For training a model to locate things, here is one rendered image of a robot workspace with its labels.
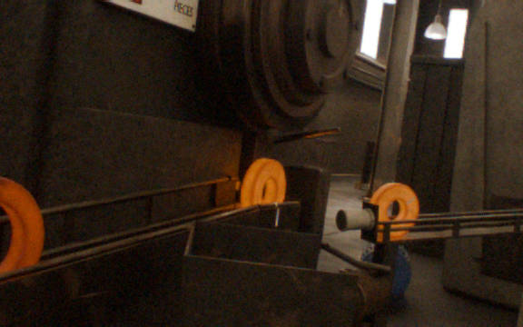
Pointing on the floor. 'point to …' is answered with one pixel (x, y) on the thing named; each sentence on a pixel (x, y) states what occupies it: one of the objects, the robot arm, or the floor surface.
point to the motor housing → (369, 296)
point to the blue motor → (395, 273)
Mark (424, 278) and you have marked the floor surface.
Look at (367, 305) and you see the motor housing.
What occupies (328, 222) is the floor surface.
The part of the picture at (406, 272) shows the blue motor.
